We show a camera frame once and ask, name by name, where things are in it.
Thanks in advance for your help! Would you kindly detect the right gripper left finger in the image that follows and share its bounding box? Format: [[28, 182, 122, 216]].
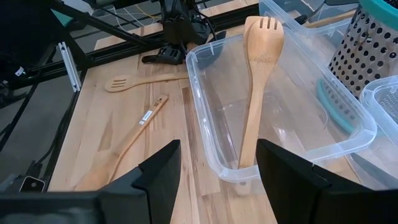
[[102, 139, 182, 224]]

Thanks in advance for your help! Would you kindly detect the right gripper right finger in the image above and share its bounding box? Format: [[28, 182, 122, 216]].
[[255, 138, 331, 224]]

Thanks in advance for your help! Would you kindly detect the wide wooden spatula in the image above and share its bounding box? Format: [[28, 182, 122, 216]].
[[73, 94, 170, 191]]

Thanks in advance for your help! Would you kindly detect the long black utensil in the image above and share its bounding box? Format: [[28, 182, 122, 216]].
[[349, 151, 398, 187]]

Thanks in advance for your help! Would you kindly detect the slotted wooden spatula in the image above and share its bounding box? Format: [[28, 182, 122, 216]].
[[104, 72, 191, 93]]

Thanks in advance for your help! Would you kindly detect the black slotted turner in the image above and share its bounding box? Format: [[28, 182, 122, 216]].
[[141, 44, 187, 66]]

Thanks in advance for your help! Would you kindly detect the wooden handled utensil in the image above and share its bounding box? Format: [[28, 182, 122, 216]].
[[306, 11, 358, 29]]

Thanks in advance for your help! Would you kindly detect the clear plastic bin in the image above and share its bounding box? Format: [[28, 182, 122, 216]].
[[345, 75, 398, 191], [185, 29, 378, 184], [257, 0, 361, 37]]

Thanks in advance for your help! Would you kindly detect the metal box grater teal trim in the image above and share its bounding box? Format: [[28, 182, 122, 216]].
[[316, 0, 398, 134]]

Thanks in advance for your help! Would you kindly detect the black arched clip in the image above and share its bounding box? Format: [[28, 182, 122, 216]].
[[294, 12, 309, 25]]

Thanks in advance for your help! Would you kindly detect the small silver-edged camera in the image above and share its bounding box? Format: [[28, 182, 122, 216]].
[[18, 175, 47, 194]]

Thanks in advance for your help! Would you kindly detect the silver aluminium bracket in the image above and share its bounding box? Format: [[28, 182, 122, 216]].
[[57, 41, 82, 93]]

